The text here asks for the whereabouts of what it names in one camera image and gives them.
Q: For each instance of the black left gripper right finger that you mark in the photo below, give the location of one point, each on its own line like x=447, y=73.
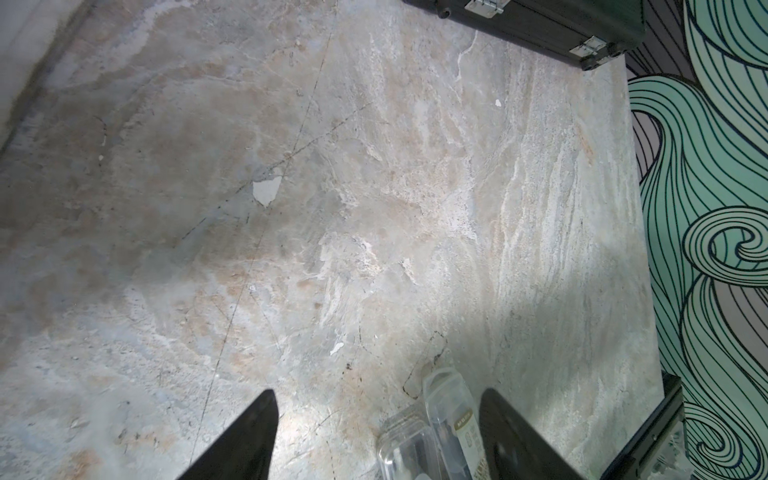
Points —
x=513, y=448

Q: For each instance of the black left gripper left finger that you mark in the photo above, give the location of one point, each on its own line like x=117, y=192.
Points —
x=244, y=450

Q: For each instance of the clear case gold label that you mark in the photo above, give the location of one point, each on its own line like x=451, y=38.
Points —
x=452, y=413

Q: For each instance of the black ribbed hard case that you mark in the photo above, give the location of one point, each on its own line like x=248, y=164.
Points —
x=582, y=33

